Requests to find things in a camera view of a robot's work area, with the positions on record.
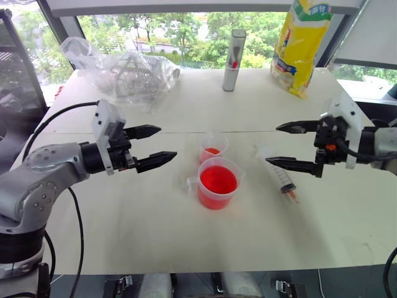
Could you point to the clear plastic syringe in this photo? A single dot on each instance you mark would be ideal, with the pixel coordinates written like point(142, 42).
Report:
point(279, 175)

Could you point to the small clear cup red liquid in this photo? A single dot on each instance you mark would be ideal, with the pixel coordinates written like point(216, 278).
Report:
point(213, 149)

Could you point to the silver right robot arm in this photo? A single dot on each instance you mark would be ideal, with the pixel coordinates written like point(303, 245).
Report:
point(380, 146)

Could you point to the clear plastic bag with rack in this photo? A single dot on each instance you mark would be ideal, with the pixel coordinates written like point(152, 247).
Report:
point(124, 71)

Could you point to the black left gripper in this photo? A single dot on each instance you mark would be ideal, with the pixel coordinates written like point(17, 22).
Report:
point(119, 148)

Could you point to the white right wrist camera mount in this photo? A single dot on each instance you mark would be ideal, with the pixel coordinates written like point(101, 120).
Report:
point(349, 124)

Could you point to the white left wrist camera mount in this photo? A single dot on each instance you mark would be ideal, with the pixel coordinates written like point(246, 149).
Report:
point(106, 124)

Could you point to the large beaker red liquid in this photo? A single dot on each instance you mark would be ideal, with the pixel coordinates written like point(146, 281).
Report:
point(217, 183)

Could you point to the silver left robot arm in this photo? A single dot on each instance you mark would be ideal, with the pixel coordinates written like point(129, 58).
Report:
point(37, 183)

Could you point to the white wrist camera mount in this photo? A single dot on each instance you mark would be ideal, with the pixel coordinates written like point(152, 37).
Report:
point(106, 124)
point(349, 124)

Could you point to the black metal shelf frame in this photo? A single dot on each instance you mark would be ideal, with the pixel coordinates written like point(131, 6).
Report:
point(18, 62)

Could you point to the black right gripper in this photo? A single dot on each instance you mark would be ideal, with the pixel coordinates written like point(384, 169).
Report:
point(329, 142)

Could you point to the yellow plastic snack bag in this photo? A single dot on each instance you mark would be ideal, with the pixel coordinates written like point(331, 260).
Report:
point(297, 46)

